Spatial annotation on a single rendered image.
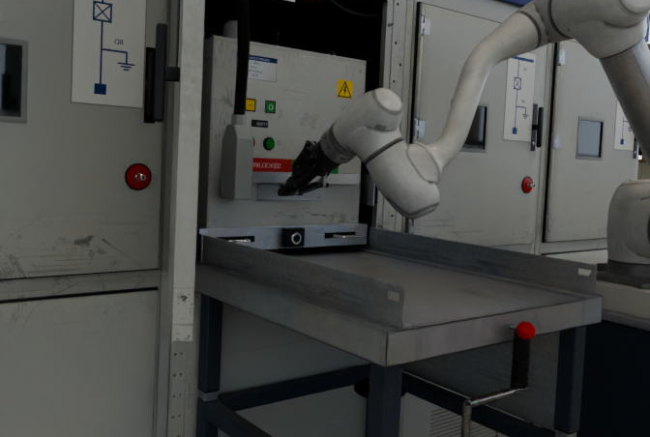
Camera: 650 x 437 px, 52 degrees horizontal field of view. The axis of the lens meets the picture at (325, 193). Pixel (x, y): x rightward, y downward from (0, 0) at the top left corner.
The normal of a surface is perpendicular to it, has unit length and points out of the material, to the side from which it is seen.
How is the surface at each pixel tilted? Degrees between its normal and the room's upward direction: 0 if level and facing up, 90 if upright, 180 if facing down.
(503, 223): 90
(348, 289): 90
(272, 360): 90
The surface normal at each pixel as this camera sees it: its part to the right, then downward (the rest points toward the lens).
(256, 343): 0.61, 0.07
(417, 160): 0.29, -0.33
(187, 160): 0.24, 0.06
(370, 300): -0.79, 0.00
